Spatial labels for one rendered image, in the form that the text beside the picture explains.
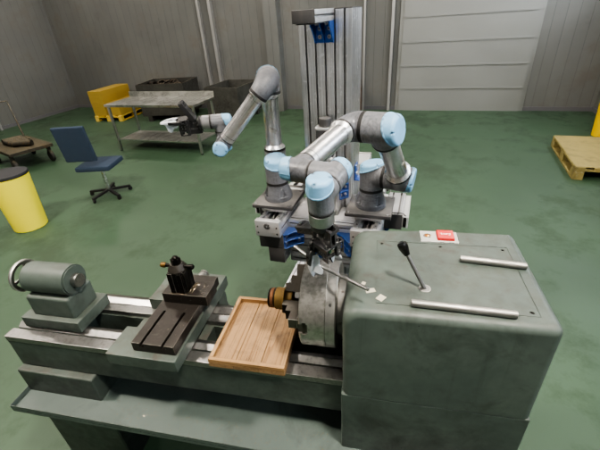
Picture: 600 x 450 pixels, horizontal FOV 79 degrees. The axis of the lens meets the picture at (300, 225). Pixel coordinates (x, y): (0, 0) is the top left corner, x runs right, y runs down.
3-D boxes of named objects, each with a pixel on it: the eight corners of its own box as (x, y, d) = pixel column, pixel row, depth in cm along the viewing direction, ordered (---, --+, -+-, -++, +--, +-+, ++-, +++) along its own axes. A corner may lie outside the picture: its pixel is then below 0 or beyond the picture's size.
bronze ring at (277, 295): (295, 281, 141) (271, 279, 143) (289, 297, 133) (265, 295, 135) (296, 300, 145) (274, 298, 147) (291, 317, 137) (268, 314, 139)
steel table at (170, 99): (203, 155, 630) (191, 99, 583) (118, 151, 683) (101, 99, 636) (222, 143, 686) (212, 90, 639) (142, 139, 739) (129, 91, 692)
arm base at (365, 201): (358, 196, 193) (358, 179, 188) (387, 199, 188) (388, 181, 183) (353, 210, 181) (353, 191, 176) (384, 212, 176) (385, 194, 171)
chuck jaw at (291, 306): (312, 300, 134) (306, 322, 123) (313, 312, 136) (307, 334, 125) (283, 298, 136) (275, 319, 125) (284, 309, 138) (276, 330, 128)
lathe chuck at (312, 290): (336, 295, 158) (333, 243, 138) (327, 363, 135) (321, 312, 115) (315, 294, 160) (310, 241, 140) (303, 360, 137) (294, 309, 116)
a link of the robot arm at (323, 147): (341, 104, 143) (273, 155, 109) (368, 106, 138) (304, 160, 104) (342, 133, 149) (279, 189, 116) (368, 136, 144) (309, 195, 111)
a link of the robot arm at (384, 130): (389, 170, 180) (362, 103, 133) (420, 174, 173) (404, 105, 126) (382, 192, 178) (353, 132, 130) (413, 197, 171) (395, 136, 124)
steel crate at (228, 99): (263, 111, 891) (259, 79, 854) (244, 123, 802) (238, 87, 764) (230, 111, 917) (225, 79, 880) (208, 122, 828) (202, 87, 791)
